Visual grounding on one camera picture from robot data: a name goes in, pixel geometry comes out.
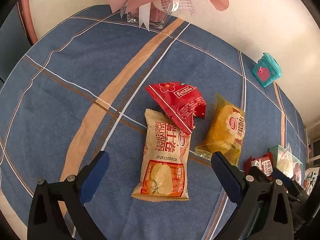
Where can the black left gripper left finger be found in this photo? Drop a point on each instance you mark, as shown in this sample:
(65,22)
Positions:
(45,217)

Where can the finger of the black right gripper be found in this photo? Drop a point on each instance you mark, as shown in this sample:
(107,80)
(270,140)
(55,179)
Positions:
(262,173)
(295,192)

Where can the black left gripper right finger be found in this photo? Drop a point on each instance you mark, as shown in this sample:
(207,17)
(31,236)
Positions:
(262,209)

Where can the dark red milk biscuit packet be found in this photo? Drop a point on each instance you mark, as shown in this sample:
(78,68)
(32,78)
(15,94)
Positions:
(264,163)

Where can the beige Swiss roll snack bag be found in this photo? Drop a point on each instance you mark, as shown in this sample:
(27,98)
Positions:
(163,174)

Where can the green-rimmed snack tray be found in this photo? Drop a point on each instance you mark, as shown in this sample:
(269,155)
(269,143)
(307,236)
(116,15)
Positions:
(292,167)

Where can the yellow cake snack packet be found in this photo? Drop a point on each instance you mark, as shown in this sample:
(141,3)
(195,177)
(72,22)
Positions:
(226,132)

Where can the red triangular snack packet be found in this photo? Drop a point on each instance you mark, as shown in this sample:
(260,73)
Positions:
(181,102)

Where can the teal house-shaped toy box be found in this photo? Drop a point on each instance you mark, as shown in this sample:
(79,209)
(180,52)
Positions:
(266,70)

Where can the blue plaid tablecloth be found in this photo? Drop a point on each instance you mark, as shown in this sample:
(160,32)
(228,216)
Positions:
(82,88)

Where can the glass vase with ribbon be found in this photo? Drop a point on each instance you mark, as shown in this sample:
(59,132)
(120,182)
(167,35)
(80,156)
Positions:
(155,14)

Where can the pink chair back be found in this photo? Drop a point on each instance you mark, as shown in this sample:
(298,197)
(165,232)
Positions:
(24,13)

